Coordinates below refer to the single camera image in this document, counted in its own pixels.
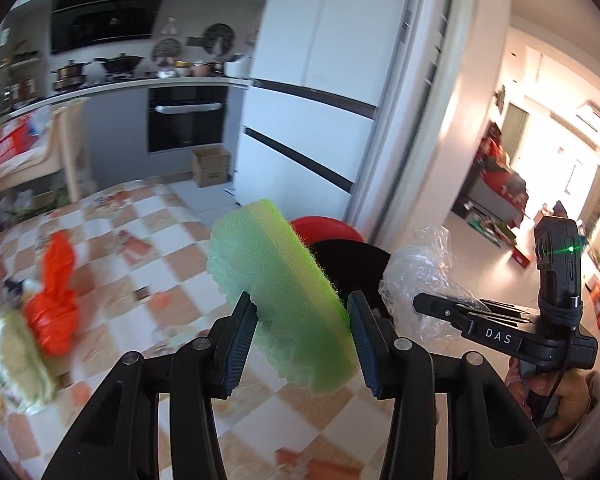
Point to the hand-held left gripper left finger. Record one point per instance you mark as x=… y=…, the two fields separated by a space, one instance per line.
x=235 y=345

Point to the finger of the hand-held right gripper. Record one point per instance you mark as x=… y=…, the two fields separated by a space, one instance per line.
x=510 y=312
x=485 y=337

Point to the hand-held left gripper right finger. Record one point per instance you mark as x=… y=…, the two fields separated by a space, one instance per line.
x=367 y=345

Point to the black trash bin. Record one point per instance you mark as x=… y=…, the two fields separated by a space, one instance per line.
x=362 y=265

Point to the green sponge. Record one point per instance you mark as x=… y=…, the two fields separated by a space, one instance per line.
x=270 y=270

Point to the clear plastic bag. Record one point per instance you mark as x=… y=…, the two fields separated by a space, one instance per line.
x=420 y=270

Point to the orange plastic bag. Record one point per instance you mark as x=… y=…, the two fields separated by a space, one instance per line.
x=52 y=310

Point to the pale green plastic bag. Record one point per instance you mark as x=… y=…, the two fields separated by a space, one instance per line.
x=20 y=360

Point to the person's right hand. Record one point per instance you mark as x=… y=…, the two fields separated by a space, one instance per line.
x=572 y=400

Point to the red box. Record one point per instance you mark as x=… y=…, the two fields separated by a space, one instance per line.
x=521 y=257

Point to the pile of papers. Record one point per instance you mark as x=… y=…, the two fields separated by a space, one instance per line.
x=490 y=230

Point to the red sofa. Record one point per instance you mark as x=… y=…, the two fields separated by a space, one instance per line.
x=502 y=195

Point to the red stool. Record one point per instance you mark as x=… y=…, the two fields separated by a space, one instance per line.
x=325 y=227

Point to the checkered starfish tablecloth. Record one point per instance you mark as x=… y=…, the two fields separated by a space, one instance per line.
x=155 y=240

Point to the air conditioner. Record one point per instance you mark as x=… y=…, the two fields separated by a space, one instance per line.
x=594 y=115

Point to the cardboard box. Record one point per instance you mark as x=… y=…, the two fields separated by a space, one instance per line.
x=211 y=167

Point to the black built-in oven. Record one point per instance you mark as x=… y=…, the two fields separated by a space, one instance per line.
x=187 y=120

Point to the beige storage trolley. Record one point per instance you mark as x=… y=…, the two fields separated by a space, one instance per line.
x=60 y=150

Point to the grey kitchen counter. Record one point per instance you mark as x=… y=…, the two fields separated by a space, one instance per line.
x=115 y=110

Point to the white refrigerator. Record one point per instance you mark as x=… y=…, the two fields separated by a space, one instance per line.
x=325 y=75

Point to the pink pot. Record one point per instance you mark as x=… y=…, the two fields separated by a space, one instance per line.
x=202 y=69

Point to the white rice cooker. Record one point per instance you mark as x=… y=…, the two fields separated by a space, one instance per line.
x=238 y=66

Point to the red plastic basket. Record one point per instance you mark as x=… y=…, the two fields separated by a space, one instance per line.
x=2 y=152

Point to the black wok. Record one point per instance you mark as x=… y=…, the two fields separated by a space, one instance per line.
x=120 y=63

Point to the metal cooking pot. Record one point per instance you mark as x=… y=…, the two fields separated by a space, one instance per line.
x=70 y=74

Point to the black range hood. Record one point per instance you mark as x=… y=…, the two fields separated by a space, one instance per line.
x=105 y=15

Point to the grey sliding door frame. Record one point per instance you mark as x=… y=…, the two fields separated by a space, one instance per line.
x=430 y=85

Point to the small round wall rack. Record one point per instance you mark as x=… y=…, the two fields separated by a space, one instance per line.
x=166 y=50

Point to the large round wall rack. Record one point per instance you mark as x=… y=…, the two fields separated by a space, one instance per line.
x=219 y=37

